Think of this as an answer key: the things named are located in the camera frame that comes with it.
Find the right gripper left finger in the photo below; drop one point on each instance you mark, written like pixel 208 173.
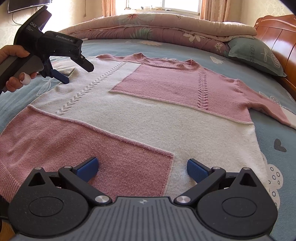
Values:
pixel 77 178

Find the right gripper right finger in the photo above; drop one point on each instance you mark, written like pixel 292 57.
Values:
pixel 207 180

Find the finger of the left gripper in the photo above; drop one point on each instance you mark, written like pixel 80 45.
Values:
pixel 59 76
pixel 83 62

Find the pink and cream sweater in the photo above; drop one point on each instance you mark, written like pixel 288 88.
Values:
pixel 192 85

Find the left striped curtain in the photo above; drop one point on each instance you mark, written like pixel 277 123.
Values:
pixel 108 8

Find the striped curtain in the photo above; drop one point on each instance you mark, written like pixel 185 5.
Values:
pixel 215 10
pixel 108 8

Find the teal floral bed sheet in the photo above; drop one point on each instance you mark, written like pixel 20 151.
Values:
pixel 143 145

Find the folded pink floral quilt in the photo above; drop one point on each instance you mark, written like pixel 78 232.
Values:
pixel 164 28

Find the teal flowers pillow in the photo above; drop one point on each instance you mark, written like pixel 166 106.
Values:
pixel 256 54

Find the right striped curtain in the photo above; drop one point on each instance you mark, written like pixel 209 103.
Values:
pixel 215 10

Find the wooden headboard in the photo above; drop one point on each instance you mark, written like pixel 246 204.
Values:
pixel 279 33

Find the black wall television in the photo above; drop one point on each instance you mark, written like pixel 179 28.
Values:
pixel 18 5

